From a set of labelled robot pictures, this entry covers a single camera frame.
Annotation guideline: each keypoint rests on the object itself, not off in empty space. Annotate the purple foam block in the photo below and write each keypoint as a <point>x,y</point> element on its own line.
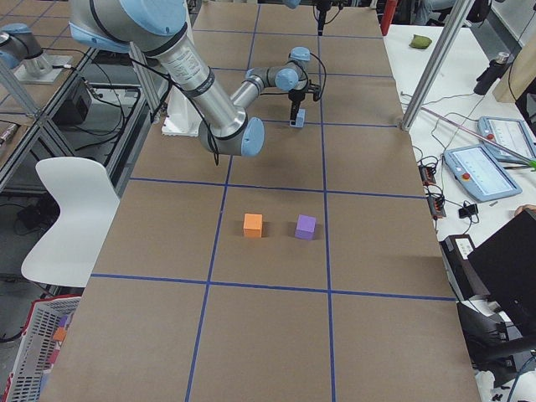
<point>305,227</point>

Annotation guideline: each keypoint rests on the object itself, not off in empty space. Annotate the black monitor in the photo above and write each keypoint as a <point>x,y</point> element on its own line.
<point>505,263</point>

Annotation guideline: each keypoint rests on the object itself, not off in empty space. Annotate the orange foam block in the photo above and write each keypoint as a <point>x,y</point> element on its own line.
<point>253,225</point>

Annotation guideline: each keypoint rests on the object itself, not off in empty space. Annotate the green bean bag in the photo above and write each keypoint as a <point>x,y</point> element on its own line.
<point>420,42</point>

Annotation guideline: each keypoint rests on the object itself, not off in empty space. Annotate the reacher grabber stick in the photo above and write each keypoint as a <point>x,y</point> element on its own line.
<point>526,161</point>

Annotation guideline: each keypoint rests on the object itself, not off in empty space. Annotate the aluminium frame post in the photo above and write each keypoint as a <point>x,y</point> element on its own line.
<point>442,47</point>

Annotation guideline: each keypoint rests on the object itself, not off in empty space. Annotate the teach pendant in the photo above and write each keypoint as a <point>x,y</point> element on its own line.
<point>480,173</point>
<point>510,133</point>

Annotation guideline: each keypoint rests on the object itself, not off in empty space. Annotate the white plastic chair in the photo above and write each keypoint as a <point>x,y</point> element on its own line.
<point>66,254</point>

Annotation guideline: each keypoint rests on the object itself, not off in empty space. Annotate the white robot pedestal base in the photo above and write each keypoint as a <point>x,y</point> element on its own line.
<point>181,120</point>

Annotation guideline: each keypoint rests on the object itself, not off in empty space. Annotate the teach pendant near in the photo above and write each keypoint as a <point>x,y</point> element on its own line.
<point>480,173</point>

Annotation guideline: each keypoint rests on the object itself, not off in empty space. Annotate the light blue foam block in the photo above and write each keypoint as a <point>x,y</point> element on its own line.
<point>298,120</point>

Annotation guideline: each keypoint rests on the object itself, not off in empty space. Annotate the white red storage basket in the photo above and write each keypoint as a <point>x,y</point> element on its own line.
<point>38,348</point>

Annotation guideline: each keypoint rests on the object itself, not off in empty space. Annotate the teach pendant far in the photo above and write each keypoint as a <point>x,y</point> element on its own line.
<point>510,133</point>

